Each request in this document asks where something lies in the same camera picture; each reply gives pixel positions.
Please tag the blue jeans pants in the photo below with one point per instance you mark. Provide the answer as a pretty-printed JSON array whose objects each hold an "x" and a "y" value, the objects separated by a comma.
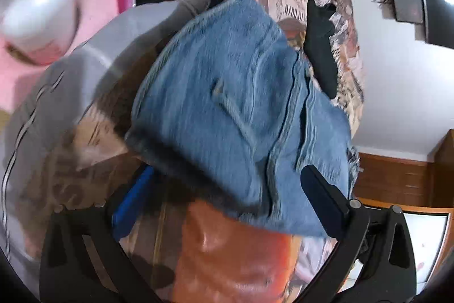
[{"x": 220, "y": 111}]

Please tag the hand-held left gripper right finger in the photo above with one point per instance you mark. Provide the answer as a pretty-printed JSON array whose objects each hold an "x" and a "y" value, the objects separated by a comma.
[{"x": 321, "y": 196}]

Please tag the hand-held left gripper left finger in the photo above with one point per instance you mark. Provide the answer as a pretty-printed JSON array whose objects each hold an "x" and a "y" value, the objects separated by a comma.
[{"x": 131, "y": 203}]

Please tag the white round plush toy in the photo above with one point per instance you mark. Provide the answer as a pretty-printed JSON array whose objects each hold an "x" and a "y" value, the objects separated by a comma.
[{"x": 35, "y": 15}]

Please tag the black wall television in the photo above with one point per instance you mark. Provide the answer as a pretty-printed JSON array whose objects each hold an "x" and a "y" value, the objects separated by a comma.
[{"x": 438, "y": 4}]

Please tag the black cloth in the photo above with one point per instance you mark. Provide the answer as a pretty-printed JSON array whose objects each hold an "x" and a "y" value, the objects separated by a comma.
[{"x": 321, "y": 51}]

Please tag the printed blanket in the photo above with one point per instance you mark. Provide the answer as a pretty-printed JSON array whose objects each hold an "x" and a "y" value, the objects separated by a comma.
[{"x": 340, "y": 40}]

